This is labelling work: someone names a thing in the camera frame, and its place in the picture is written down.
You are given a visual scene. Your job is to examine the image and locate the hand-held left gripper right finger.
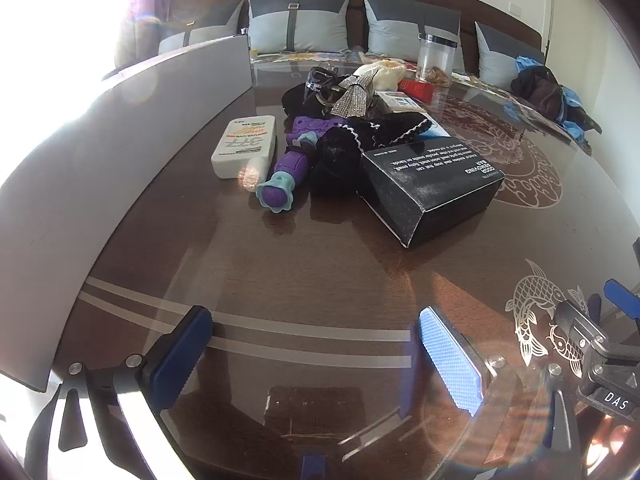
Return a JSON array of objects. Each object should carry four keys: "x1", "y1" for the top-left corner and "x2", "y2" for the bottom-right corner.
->
[{"x1": 419, "y1": 306, "x2": 583, "y2": 480}]

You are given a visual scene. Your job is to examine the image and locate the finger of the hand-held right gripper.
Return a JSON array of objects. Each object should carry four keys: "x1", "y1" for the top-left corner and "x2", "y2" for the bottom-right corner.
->
[
  {"x1": 552, "y1": 294, "x2": 603, "y2": 361},
  {"x1": 602, "y1": 278, "x2": 640, "y2": 321}
]

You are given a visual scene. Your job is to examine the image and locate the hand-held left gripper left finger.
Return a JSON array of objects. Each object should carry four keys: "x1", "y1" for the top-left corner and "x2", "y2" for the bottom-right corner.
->
[{"x1": 25, "y1": 305, "x2": 214, "y2": 480}]

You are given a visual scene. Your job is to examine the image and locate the black printed carton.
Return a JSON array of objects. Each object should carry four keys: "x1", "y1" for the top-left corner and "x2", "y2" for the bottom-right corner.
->
[{"x1": 358, "y1": 136, "x2": 507, "y2": 249}]

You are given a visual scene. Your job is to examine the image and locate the white cardboard box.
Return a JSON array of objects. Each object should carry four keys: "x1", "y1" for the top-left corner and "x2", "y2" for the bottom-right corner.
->
[{"x1": 0, "y1": 34, "x2": 252, "y2": 393}]

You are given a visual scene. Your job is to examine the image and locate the white sunscreen bottle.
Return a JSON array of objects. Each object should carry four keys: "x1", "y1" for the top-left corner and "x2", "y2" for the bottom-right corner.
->
[{"x1": 211, "y1": 115, "x2": 277, "y2": 196}]

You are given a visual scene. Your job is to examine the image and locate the purple and teal toy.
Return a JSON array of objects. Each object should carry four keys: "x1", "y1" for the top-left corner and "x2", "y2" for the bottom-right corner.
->
[{"x1": 256, "y1": 116, "x2": 346, "y2": 215}]

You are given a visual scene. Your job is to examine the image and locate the black lace cloth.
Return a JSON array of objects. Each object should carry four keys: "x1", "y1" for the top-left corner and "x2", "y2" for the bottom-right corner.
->
[{"x1": 309, "y1": 111, "x2": 436, "y2": 200}]

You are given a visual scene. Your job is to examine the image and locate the white and blue cream carton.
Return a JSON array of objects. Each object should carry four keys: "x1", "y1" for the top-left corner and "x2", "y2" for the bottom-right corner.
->
[{"x1": 374, "y1": 91, "x2": 451, "y2": 140}]

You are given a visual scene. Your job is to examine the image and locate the red packet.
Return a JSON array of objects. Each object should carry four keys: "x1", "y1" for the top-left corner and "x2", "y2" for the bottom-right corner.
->
[{"x1": 398, "y1": 79, "x2": 437, "y2": 107}]

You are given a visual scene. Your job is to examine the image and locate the silver rhinestone bow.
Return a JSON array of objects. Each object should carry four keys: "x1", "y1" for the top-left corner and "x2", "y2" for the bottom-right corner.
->
[{"x1": 327, "y1": 69, "x2": 381, "y2": 117}]

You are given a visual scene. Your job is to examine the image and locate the cream knitted pouch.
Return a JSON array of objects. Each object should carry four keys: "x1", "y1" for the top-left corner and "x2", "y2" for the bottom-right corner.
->
[{"x1": 354, "y1": 58, "x2": 408, "y2": 95}]

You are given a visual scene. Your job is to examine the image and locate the patterned brown glass desktop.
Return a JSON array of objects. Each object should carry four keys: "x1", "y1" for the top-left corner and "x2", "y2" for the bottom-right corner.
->
[{"x1": 52, "y1": 55, "x2": 640, "y2": 480}]

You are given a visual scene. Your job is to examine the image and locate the dark clothing pile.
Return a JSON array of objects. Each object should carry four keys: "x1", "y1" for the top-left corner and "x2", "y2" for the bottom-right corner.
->
[{"x1": 510, "y1": 64, "x2": 603, "y2": 136}]

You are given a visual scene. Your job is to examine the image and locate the crumpled blue cloth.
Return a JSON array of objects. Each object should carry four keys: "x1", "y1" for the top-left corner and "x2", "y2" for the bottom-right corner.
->
[{"x1": 505, "y1": 54, "x2": 593, "y2": 143}]

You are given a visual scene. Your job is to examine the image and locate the grey two-tone pillow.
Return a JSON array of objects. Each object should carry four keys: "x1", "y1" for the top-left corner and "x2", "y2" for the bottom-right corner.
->
[
  {"x1": 474, "y1": 21, "x2": 547, "y2": 92},
  {"x1": 361, "y1": 0, "x2": 462, "y2": 72},
  {"x1": 247, "y1": 0, "x2": 354, "y2": 56},
  {"x1": 159, "y1": 0, "x2": 245, "y2": 57}
]

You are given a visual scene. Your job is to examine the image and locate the thin metal pole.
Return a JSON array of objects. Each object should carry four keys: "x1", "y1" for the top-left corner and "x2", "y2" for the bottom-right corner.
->
[{"x1": 546, "y1": 0, "x2": 557, "y2": 56}]

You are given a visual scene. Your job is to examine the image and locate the clear jar with black lid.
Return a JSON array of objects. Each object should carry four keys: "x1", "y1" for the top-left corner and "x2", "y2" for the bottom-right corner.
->
[{"x1": 416, "y1": 33, "x2": 459, "y2": 86}]

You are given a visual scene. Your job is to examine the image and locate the clear safety glasses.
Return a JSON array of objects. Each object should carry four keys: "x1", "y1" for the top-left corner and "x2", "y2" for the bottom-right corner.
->
[{"x1": 306, "y1": 65, "x2": 346, "y2": 106}]

